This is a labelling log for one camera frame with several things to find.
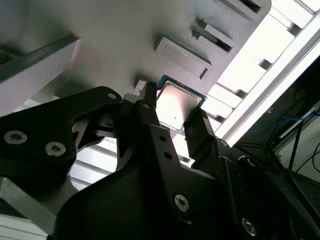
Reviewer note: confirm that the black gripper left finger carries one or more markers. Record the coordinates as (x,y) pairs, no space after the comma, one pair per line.
(37,130)

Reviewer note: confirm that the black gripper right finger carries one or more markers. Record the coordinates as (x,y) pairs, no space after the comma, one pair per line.
(200,140)

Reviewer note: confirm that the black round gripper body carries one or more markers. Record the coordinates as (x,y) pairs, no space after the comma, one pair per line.
(112,212)

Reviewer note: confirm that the silver CPU with green edge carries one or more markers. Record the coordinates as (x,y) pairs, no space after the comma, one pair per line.
(177,105)

